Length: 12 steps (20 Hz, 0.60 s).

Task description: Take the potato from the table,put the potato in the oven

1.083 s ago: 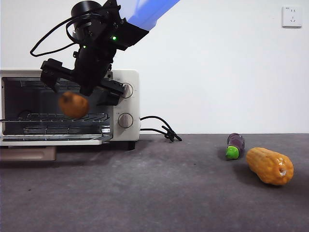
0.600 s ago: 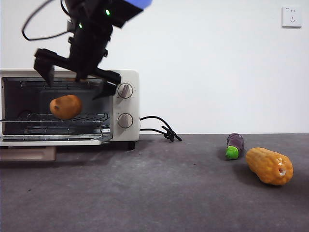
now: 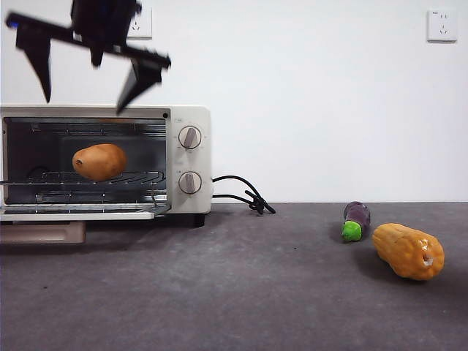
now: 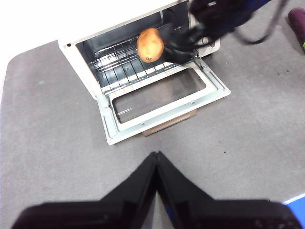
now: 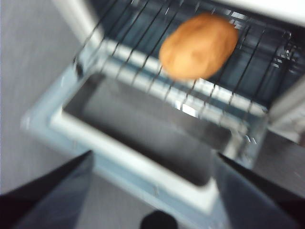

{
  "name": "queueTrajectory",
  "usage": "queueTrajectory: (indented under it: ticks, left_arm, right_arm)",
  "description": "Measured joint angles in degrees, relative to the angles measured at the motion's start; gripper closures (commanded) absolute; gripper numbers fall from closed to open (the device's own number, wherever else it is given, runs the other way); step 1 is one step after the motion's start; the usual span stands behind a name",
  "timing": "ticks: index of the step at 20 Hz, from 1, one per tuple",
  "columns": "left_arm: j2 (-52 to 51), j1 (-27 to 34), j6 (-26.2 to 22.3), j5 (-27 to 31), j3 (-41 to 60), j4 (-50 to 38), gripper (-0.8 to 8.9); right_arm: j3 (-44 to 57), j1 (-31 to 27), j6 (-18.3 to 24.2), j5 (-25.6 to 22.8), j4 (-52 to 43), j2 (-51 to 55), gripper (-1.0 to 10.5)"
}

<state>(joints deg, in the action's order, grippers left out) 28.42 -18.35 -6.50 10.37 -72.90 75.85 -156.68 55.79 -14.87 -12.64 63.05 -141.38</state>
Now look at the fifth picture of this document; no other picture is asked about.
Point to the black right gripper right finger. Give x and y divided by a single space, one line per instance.
262 205

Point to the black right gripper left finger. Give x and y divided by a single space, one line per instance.
43 202

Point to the white glass oven door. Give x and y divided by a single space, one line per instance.
143 138

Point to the brown potato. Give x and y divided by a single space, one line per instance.
197 47

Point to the white toaster oven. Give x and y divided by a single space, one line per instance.
262 9

